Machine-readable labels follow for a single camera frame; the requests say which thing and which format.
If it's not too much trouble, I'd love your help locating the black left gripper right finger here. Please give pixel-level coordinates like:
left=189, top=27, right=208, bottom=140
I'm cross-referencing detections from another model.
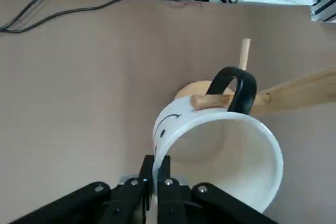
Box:
left=157, top=155, right=279, bottom=224

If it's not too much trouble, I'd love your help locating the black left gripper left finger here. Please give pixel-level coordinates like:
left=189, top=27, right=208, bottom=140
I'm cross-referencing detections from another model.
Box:
left=10, top=154, right=154, bottom=224

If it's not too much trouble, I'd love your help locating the white mug black handle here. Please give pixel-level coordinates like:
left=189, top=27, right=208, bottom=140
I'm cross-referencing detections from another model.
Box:
left=153, top=66, right=285, bottom=213

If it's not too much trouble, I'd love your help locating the light wooden mug stand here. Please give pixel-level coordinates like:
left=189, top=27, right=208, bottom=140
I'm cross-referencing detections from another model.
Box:
left=174, top=38, right=336, bottom=116

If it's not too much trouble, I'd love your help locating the long black table cable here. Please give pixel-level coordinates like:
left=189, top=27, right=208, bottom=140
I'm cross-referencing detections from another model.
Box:
left=0, top=0, right=62, bottom=31
left=0, top=0, right=196, bottom=34

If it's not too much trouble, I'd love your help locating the aluminium camera post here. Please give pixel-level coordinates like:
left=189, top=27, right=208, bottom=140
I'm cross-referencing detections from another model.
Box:
left=310, top=0, right=336, bottom=23

